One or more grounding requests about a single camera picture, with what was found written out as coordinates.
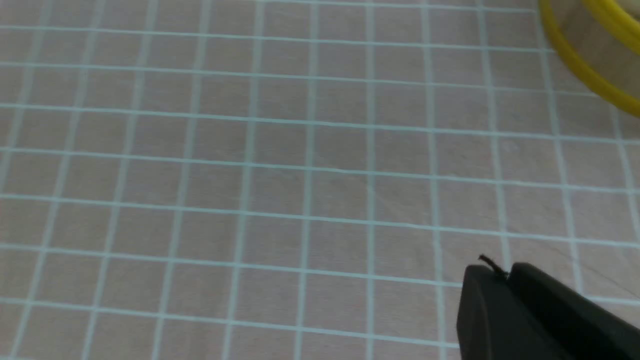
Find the yellow-rimmed bamboo steamer tray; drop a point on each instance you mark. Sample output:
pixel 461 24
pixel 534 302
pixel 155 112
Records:
pixel 599 42

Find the pink checkered tablecloth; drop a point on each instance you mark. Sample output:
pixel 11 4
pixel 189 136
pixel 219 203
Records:
pixel 294 179

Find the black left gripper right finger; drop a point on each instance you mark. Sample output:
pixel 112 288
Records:
pixel 583 329

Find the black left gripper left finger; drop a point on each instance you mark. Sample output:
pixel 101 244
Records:
pixel 493 324

